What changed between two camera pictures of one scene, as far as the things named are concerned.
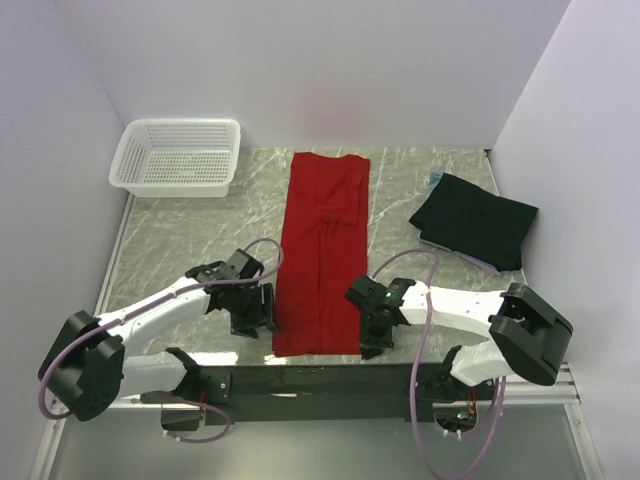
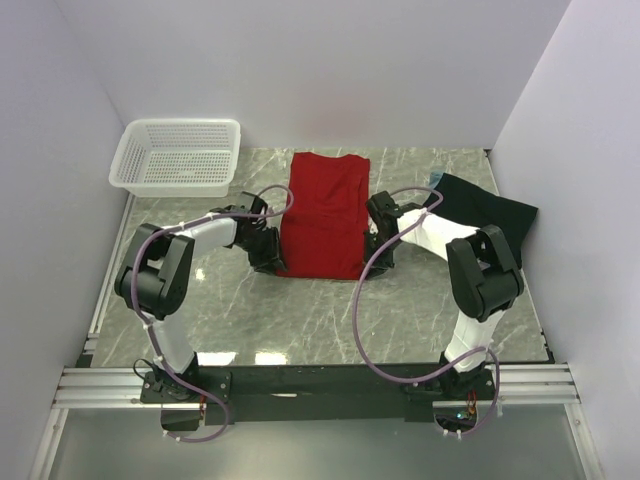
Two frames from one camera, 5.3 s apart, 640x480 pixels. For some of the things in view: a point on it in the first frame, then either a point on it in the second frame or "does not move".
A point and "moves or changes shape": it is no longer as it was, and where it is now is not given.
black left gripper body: (252, 314) → (267, 255)
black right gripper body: (376, 337) → (376, 255)
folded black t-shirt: (476, 221) does not move
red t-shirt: (322, 250) moves or changes shape
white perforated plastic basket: (176, 157) does not move
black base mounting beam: (231, 394) does not move
